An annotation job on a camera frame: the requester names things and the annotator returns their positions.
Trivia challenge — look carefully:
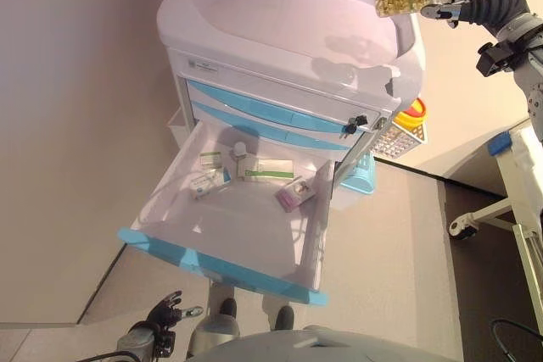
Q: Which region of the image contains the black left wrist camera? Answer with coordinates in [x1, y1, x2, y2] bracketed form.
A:
[153, 330, 177, 359]

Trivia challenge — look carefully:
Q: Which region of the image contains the blue lidded waste bin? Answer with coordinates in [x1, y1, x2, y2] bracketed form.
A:
[333, 153, 378, 210]

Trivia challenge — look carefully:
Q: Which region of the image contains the small white green box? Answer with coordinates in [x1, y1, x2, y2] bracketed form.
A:
[199, 150, 224, 168]

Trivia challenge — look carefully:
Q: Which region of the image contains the dark key bunch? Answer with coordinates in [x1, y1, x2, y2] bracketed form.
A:
[341, 114, 369, 139]

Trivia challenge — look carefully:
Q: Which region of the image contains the deep blue fronted drawer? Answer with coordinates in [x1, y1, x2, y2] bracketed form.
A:
[116, 122, 336, 308]

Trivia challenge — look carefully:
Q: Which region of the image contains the long white green box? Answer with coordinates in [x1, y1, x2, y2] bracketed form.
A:
[235, 156, 296, 183]

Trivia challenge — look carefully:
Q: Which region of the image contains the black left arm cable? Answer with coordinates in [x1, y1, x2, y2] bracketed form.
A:
[78, 348, 141, 362]

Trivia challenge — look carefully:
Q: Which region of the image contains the dark robot left hand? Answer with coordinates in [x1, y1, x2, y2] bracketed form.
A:
[146, 290, 204, 333]

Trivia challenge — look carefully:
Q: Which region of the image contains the white perforated basket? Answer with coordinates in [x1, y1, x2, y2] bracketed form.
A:
[371, 122, 428, 162]

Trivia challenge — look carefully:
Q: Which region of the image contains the grey robot torso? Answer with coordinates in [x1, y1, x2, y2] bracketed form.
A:
[186, 326, 463, 362]

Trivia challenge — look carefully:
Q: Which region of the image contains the blue bed corner bumper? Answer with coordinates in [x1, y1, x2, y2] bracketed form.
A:
[486, 131, 513, 158]

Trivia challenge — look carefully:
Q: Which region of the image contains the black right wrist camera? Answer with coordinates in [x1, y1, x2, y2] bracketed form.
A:
[475, 42, 517, 78]

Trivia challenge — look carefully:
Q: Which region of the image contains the white bed caster wheel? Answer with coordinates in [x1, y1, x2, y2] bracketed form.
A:
[448, 216, 475, 241]

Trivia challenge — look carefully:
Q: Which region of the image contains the white medical cart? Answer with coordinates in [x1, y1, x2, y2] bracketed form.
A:
[155, 0, 427, 210]

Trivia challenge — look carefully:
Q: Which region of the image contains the pink white medicine box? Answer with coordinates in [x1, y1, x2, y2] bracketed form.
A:
[274, 175, 318, 213]

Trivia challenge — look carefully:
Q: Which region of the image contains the yellow red-lidded sharps container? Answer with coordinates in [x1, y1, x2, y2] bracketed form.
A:
[393, 97, 427, 130]

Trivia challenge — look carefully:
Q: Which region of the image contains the white lockable cart drawer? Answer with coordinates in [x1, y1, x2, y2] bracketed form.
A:
[182, 54, 389, 132]

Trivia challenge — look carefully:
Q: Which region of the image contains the white blue medicine box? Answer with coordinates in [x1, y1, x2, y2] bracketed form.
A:
[188, 169, 232, 201]

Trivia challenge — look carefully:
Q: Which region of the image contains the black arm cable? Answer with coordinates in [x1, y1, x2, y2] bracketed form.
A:
[490, 318, 543, 362]
[78, 348, 141, 362]

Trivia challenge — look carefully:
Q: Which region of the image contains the white hospital bed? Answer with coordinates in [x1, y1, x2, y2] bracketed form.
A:
[440, 118, 543, 308]

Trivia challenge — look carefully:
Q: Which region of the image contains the translucent white side bin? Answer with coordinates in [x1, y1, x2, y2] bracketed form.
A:
[165, 105, 188, 149]

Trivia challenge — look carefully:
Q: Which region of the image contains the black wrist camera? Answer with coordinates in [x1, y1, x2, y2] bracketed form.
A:
[153, 330, 177, 359]
[475, 42, 517, 78]

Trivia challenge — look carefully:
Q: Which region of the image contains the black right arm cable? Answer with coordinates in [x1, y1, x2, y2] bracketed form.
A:
[490, 318, 543, 362]

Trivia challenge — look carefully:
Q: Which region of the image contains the small white bottle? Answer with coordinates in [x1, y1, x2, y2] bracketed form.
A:
[230, 141, 249, 164]

